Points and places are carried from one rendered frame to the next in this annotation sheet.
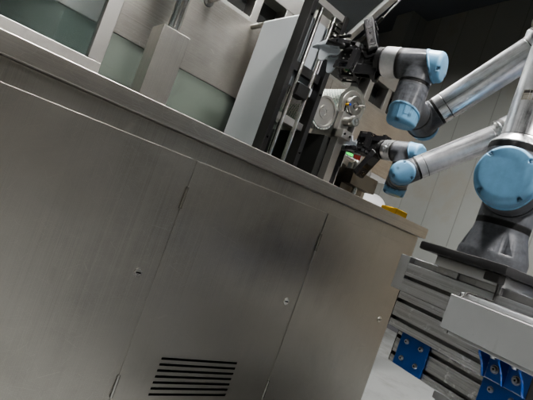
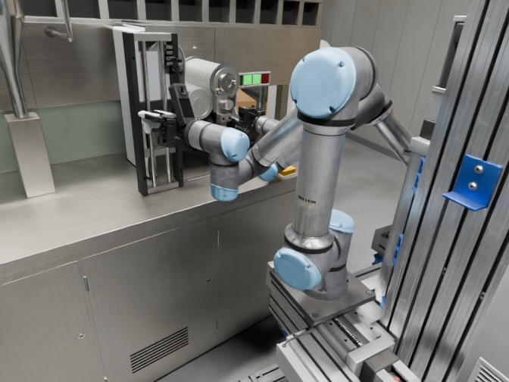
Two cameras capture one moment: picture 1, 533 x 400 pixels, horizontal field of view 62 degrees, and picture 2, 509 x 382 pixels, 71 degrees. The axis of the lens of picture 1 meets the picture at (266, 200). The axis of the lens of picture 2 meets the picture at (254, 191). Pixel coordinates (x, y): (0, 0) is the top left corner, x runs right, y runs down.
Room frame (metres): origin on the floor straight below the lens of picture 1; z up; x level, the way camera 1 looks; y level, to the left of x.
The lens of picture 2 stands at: (0.20, -0.31, 1.52)
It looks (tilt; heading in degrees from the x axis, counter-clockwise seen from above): 27 degrees down; 359
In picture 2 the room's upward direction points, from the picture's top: 3 degrees clockwise
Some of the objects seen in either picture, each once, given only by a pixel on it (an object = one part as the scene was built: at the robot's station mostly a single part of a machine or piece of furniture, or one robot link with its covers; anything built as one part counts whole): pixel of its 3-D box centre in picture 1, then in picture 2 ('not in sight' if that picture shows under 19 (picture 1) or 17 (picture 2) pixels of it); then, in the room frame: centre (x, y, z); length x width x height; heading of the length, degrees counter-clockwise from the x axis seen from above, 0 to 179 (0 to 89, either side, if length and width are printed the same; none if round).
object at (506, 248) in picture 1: (496, 243); (323, 268); (1.03, -0.53, 0.87); 0.15 x 0.15 x 0.10
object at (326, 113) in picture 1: (302, 110); (185, 97); (1.74, -0.01, 1.17); 0.26 x 0.12 x 0.12; 38
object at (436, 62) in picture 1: (420, 67); (225, 143); (1.07, -0.24, 1.21); 0.11 x 0.08 x 0.09; 55
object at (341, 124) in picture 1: (335, 151); (222, 133); (1.66, -0.18, 1.05); 0.06 x 0.05 x 0.31; 38
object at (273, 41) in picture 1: (256, 88); (132, 101); (1.63, 0.18, 1.17); 0.34 x 0.05 x 0.54; 38
